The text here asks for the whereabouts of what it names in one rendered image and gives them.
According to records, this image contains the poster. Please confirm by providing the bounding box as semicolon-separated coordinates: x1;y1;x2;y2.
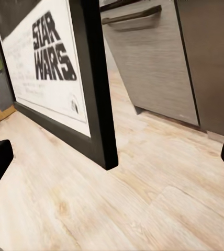
0;0;119;170

